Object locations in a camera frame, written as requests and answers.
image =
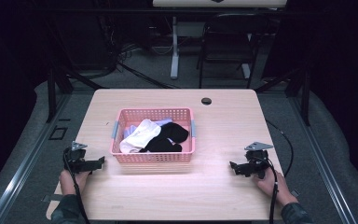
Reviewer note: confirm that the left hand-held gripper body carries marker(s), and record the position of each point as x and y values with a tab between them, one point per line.
74	158

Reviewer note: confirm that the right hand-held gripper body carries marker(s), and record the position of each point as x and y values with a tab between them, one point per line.
256	163

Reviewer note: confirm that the person's left hand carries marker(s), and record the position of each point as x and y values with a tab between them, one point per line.
70	182

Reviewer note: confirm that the person's right hand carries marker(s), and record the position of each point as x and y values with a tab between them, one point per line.
276	186

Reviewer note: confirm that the lavender sock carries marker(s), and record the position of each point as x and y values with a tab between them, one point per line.
130	130

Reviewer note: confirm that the white sock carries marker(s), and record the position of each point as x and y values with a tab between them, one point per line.
138	138

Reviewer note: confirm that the pink plastic basket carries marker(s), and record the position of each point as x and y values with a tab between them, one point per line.
154	157

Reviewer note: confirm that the black sock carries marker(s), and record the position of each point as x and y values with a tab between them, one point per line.
167	137

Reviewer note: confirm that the black metal stand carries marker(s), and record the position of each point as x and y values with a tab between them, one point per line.
304	93
56	84

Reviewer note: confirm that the black folding chair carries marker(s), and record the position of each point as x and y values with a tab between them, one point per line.
230	40

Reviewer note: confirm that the white table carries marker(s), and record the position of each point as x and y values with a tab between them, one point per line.
199	3

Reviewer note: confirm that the metal floor rail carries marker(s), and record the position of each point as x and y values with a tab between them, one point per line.
21	174
323	168

